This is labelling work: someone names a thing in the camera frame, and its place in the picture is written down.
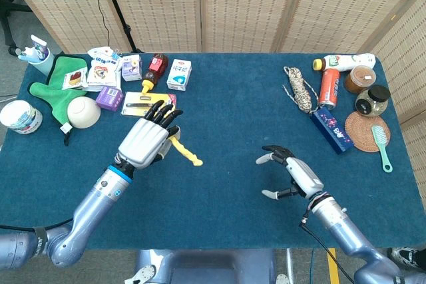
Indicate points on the pale teal cup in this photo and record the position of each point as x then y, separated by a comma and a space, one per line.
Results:
45, 66

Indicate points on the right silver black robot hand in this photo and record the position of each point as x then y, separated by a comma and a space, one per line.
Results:
304, 176

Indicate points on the white bottle yellow cap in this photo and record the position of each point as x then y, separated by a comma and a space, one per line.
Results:
346, 62

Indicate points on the green microfibre cloth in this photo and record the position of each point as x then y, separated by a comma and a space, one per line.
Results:
60, 97

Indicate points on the black tripod stand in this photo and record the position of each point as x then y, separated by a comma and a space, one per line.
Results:
114, 4

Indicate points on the brown sauce bottle yellow cap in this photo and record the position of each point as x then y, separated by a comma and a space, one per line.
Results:
156, 68

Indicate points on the small purple box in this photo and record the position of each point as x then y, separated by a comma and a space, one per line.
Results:
110, 98

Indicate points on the light blue toothbrush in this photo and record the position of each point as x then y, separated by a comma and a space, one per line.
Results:
28, 54

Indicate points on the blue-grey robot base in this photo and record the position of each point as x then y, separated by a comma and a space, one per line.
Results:
206, 267

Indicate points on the orange drink can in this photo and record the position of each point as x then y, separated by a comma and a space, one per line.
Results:
329, 89

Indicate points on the yellow floor tape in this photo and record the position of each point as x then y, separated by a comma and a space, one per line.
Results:
333, 270

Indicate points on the white cartoon snack bag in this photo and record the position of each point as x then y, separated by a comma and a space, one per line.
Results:
103, 76

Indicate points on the razor in yellow blister pack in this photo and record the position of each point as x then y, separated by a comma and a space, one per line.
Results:
136, 106

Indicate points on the brown paste plastic jar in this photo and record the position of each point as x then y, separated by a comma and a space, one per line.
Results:
359, 79

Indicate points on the white tub with blue label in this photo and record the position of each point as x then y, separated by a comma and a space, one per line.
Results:
20, 117

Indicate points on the white blue plastic packet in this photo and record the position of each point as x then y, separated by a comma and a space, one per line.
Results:
101, 54

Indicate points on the mint green hair brush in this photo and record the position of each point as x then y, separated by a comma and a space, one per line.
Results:
379, 136

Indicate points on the long dark blue box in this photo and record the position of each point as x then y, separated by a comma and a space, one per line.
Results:
333, 131

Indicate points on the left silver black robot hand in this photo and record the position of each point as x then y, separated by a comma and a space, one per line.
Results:
144, 141

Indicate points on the white blue milk carton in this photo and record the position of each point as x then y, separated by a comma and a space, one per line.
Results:
179, 74

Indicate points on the cream upturned bowl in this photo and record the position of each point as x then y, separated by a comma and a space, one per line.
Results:
83, 112

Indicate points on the blue binder clip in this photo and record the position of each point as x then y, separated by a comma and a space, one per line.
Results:
116, 54

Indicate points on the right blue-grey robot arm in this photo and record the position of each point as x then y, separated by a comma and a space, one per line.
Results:
346, 227

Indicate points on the purple white drink carton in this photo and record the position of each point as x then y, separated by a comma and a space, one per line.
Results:
131, 68

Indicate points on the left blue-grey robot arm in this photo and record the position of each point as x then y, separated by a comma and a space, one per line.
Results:
100, 204

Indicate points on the white blue toothpaste tube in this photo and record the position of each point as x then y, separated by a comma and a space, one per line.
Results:
40, 48

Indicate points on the glass jar black lid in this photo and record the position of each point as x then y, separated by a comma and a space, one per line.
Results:
372, 101

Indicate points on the round woven coaster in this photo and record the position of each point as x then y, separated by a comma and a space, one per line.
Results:
359, 129

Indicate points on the cake picture snack packet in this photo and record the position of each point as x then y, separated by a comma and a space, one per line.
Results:
75, 78

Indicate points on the black white sneaker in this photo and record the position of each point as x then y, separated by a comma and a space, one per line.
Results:
404, 255

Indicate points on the black office chair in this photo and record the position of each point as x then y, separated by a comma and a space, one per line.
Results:
6, 8

